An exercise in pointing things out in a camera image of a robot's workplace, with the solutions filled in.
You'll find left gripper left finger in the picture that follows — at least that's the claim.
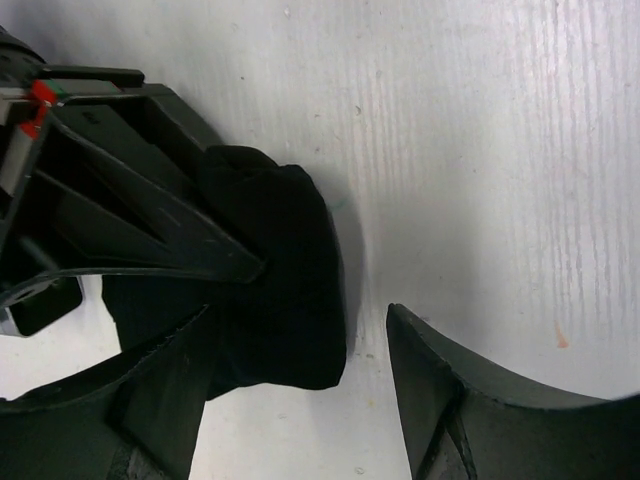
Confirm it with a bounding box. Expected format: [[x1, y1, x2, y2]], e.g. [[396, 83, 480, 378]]
[[1, 307, 219, 479]]

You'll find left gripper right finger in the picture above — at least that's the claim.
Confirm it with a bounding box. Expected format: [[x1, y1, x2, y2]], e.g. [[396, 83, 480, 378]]
[[386, 304, 639, 479]]

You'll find black underwear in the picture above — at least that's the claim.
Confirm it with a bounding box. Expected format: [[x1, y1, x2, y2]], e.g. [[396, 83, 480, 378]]
[[102, 146, 347, 398]]

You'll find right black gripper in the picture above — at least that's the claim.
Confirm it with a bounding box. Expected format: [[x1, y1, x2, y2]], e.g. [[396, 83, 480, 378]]
[[1, 30, 264, 337]]

